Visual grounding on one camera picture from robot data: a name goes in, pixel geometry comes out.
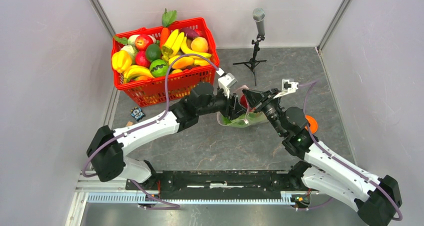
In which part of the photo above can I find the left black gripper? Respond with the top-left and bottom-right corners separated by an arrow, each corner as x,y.
197,87 -> 249,121

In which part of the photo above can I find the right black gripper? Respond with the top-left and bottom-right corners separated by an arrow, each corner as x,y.
241,88 -> 286,137

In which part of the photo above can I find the clear zip top bag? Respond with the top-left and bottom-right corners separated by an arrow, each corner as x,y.
216,85 -> 268,128

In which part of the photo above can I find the toy napa cabbage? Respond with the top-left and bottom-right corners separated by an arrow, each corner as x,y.
217,112 -> 268,128

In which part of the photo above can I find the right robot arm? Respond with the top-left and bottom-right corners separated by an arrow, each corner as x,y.
242,88 -> 403,226

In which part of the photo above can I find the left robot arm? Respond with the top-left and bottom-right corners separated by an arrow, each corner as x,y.
83,82 -> 247,190

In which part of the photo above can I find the black tripod stand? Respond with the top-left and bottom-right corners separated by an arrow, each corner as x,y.
233,34 -> 267,86

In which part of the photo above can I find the orange plastic tape dispenser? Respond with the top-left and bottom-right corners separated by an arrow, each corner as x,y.
305,114 -> 319,134

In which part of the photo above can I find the yellow toy mango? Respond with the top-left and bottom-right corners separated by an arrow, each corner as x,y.
168,55 -> 195,70

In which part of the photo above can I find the toy peach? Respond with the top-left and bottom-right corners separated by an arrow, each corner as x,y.
190,36 -> 209,53

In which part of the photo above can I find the grey microphone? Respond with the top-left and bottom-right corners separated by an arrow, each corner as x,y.
252,7 -> 266,37

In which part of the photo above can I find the purple toy sweet potato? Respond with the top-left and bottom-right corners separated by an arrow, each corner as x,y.
180,27 -> 201,40

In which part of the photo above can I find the small round toy watermelon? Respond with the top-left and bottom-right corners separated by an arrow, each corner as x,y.
149,59 -> 169,78

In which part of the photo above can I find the red plastic basket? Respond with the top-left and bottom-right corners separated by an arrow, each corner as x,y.
113,17 -> 220,108

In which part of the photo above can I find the yellow toy banana bunch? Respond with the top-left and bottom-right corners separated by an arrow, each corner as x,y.
161,29 -> 185,61

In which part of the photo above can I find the dark green toy avocado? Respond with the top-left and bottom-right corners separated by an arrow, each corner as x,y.
145,43 -> 162,62

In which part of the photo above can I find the toy carrot with leaves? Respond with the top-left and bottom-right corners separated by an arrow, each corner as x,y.
159,8 -> 178,47

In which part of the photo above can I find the red toy apple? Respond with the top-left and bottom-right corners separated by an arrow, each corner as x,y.
134,34 -> 155,51

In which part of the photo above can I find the yellow toy bell pepper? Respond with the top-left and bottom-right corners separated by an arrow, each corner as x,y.
111,50 -> 133,73

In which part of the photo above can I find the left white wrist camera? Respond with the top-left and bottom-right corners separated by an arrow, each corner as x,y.
216,68 -> 237,99

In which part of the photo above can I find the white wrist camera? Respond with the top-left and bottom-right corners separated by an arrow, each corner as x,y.
273,78 -> 299,99
216,68 -> 237,99

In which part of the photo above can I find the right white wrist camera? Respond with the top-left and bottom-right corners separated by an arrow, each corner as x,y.
273,78 -> 299,99

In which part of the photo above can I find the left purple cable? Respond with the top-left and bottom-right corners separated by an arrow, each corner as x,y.
81,53 -> 221,210

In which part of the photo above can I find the purple cable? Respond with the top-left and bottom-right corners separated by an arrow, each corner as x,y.
81,53 -> 221,210
296,79 -> 404,222

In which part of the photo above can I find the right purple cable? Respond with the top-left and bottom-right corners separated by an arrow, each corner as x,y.
296,79 -> 404,222

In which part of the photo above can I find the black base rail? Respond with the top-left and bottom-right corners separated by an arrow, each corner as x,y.
141,170 -> 309,200

